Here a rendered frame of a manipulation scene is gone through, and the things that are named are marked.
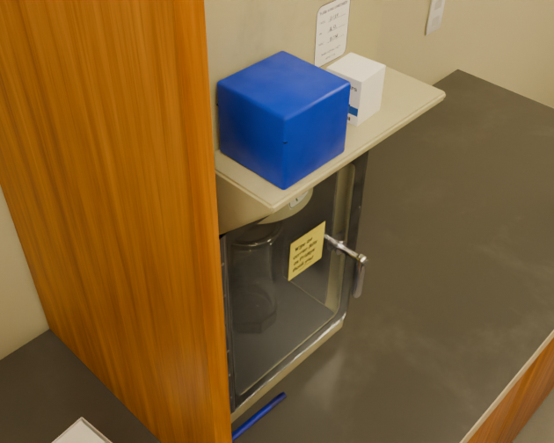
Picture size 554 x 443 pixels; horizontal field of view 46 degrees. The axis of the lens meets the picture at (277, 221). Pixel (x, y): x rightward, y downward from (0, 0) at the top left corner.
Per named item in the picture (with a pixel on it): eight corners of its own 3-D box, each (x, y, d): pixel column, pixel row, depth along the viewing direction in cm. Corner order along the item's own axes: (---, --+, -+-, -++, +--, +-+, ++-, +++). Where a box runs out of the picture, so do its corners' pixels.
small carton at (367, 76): (323, 112, 80) (325, 67, 76) (346, 95, 83) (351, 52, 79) (356, 127, 77) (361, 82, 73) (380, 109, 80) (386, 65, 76)
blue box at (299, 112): (219, 152, 73) (215, 81, 67) (280, 117, 79) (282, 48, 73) (283, 192, 68) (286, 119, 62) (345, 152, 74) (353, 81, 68)
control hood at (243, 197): (201, 227, 79) (195, 160, 72) (368, 121, 96) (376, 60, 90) (269, 276, 73) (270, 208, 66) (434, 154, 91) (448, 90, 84)
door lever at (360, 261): (341, 277, 113) (331, 285, 112) (346, 236, 107) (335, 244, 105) (365, 294, 110) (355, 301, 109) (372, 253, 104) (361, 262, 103)
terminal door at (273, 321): (223, 415, 107) (210, 236, 81) (344, 313, 124) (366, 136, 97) (227, 418, 107) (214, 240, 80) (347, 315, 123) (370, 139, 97)
